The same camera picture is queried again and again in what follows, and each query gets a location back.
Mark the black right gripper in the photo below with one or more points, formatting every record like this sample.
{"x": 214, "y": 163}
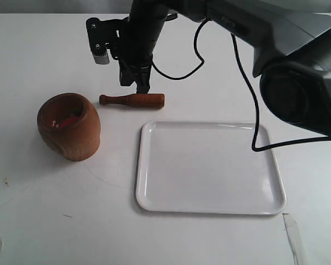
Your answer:
{"x": 146, "y": 20}

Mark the dark wooden pestle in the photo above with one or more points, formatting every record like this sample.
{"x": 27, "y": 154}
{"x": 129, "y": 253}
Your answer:
{"x": 154, "y": 101}

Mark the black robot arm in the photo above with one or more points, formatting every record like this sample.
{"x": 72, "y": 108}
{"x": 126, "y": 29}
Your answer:
{"x": 292, "y": 52}

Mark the wooden mortar bowl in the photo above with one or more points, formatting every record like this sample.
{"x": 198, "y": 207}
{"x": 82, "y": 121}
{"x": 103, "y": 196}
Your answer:
{"x": 78, "y": 141}

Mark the white rectangular plastic tray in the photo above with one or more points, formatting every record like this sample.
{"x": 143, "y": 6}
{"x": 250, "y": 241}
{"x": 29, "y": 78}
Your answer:
{"x": 206, "y": 167}

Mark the clear tape strip right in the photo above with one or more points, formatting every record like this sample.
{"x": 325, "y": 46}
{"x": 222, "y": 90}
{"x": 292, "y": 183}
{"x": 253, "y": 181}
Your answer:
{"x": 294, "y": 239}

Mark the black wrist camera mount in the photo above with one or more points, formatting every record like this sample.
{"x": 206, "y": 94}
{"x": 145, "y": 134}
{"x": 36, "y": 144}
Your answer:
{"x": 105, "y": 36}

